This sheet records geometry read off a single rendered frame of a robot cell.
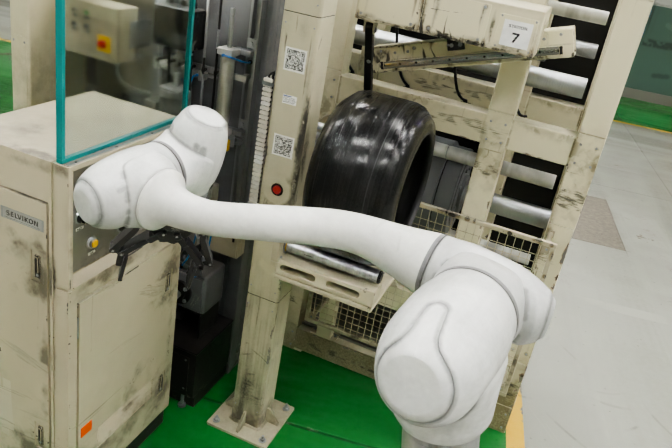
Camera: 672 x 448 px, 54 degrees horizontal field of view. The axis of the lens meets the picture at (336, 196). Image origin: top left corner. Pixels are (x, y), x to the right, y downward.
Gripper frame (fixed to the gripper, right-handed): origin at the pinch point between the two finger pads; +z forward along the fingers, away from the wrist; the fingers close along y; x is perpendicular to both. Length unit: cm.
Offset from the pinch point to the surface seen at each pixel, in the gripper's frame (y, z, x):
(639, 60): 732, 154, 710
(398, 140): 66, -11, 56
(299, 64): 39, -10, 87
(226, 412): 54, 134, 54
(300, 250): 54, 41, 58
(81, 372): -7, 76, 28
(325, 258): 61, 38, 53
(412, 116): 72, -14, 65
